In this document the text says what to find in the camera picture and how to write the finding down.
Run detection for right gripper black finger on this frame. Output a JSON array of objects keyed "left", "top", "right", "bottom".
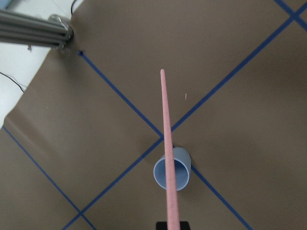
[{"left": 180, "top": 221, "right": 191, "bottom": 230}]

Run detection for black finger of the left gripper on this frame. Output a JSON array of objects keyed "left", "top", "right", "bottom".
[{"left": 155, "top": 221, "right": 168, "bottom": 230}]

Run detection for pink chopstick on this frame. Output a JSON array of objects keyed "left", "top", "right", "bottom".
[{"left": 160, "top": 69, "right": 180, "bottom": 230}]

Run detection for blue plastic cup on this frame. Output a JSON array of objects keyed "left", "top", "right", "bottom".
[{"left": 153, "top": 147, "right": 192, "bottom": 192}]

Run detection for brown paper table mat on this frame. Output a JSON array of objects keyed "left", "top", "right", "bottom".
[{"left": 0, "top": 0, "right": 307, "bottom": 230}]

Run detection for aluminium frame post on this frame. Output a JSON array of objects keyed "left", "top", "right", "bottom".
[{"left": 0, "top": 10, "right": 74, "bottom": 50}]

